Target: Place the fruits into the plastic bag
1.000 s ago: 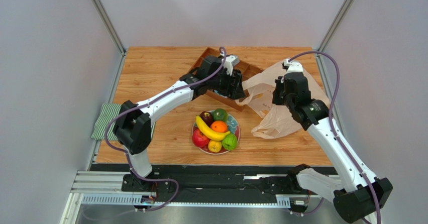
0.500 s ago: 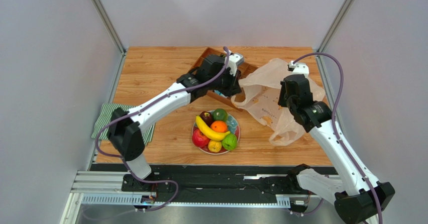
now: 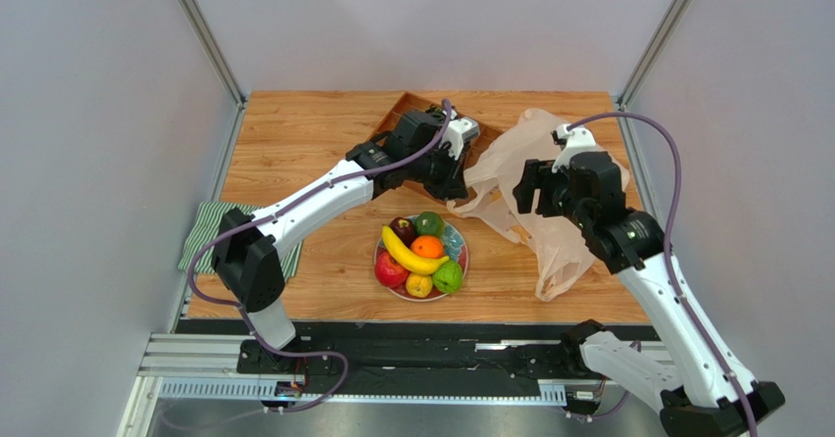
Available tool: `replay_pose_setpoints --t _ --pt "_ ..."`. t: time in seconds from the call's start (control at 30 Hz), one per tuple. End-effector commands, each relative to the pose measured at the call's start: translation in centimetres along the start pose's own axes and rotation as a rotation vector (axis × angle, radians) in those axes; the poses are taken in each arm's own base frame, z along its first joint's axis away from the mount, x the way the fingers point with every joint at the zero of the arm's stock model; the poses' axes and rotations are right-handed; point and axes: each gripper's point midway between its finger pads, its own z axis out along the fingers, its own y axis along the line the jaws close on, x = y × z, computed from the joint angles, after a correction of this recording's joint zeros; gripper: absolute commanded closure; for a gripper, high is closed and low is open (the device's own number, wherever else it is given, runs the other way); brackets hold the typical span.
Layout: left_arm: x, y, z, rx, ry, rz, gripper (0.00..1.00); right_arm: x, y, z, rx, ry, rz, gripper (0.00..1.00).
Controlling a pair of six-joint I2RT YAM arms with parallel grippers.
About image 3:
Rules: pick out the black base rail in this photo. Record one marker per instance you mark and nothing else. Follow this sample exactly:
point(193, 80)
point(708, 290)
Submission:
point(462, 363)

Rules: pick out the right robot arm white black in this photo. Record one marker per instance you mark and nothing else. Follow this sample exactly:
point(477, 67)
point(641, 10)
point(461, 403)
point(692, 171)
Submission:
point(706, 391)

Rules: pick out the light green fruit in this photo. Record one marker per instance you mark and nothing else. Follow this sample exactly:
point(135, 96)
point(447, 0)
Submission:
point(448, 278)

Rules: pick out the green striped cloth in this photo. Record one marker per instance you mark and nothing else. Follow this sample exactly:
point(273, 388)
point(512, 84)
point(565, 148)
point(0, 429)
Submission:
point(206, 228)

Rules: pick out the right aluminium frame post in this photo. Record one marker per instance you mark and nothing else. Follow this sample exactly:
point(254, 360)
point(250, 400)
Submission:
point(664, 31)

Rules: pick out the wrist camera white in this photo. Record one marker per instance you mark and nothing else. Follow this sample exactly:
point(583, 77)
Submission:
point(459, 134)
point(572, 141)

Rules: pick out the wooden compartment tray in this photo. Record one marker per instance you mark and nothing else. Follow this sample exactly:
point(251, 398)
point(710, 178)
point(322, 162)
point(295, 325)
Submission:
point(398, 113)

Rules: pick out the red teal floral plate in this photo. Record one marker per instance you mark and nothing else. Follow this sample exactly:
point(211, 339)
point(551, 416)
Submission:
point(456, 249)

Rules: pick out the left aluminium frame post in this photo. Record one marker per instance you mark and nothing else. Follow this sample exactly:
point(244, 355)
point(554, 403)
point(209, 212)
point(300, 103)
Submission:
point(202, 29)

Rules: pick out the yellow banana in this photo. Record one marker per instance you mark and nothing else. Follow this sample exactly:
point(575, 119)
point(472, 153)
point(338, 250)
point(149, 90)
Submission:
point(406, 257)

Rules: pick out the translucent beige plastic bag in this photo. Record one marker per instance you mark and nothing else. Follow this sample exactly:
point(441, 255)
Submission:
point(562, 256)

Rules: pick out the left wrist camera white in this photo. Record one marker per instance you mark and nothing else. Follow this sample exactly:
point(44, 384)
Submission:
point(459, 134)

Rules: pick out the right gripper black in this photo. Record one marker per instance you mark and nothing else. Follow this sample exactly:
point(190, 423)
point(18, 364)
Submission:
point(541, 186)

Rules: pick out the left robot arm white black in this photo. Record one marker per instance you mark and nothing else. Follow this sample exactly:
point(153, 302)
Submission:
point(426, 147)

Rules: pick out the dark red apple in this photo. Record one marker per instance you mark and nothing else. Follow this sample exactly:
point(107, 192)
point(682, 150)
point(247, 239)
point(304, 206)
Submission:
point(404, 229)

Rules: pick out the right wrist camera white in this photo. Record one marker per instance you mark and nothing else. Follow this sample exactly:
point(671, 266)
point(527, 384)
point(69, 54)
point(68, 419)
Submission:
point(572, 141)

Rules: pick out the yellow orange fruit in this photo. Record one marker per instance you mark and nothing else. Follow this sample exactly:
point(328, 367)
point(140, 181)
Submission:
point(418, 285)

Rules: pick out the aluminium frame post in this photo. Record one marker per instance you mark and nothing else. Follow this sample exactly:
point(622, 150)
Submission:
point(202, 29)
point(664, 31)

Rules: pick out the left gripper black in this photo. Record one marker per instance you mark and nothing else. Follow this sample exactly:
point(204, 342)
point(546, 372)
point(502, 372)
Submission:
point(453, 185)

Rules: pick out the green round fruit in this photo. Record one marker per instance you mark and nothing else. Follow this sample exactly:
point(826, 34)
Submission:
point(429, 223)

